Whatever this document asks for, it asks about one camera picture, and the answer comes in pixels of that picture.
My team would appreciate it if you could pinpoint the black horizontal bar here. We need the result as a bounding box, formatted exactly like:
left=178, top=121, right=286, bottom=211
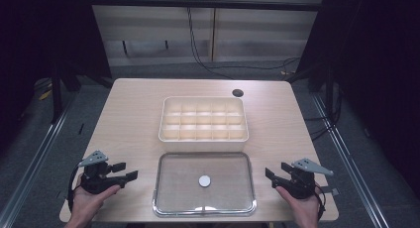
left=88, top=0, right=324, bottom=13

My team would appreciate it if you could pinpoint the black stand leg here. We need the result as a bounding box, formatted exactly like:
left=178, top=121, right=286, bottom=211
left=50, top=60, right=64, bottom=124

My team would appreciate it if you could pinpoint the black cable by curtain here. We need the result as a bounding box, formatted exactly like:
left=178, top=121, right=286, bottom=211
left=303, top=88, right=343, bottom=143

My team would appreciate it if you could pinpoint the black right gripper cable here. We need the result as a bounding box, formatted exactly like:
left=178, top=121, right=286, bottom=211
left=315, top=187, right=327, bottom=221

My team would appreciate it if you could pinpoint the metal floor rail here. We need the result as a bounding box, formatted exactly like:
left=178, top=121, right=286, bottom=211
left=311, top=93, right=392, bottom=228
left=0, top=97, right=75, bottom=228

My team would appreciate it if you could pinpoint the person's right hand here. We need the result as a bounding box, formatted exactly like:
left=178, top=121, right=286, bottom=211
left=274, top=185, right=322, bottom=223

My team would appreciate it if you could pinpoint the transparent lid with white knob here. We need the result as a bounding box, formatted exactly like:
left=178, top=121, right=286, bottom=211
left=152, top=151, right=258, bottom=218

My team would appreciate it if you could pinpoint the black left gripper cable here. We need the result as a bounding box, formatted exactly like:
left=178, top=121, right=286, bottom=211
left=66, top=165, right=83, bottom=212

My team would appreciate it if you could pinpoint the white divided storage box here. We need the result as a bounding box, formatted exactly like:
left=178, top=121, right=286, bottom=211
left=157, top=95, right=250, bottom=154

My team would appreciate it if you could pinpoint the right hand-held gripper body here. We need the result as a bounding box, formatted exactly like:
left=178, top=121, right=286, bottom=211
left=270, top=158, right=340, bottom=200

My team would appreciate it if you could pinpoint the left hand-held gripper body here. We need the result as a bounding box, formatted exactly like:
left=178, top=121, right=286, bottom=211
left=77, top=150, right=127, bottom=194

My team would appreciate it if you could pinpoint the black hanging wall cable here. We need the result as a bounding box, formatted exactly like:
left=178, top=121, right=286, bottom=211
left=186, top=6, right=236, bottom=80

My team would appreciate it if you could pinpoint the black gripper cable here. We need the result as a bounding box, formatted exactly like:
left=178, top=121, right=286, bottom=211
left=315, top=187, right=327, bottom=221
left=66, top=165, right=83, bottom=212

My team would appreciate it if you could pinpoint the black curtain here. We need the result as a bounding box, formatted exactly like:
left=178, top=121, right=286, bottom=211
left=0, top=0, right=113, bottom=153
left=286, top=0, right=420, bottom=192

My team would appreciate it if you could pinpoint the yellow floor object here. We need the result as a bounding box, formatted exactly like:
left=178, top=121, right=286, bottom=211
left=38, top=88, right=53, bottom=102

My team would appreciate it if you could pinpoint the black floor cable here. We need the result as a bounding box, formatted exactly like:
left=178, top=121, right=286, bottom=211
left=204, top=57, right=301, bottom=72

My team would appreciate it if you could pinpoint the person's left hand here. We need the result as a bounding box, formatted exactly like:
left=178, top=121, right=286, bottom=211
left=69, top=184, right=122, bottom=223

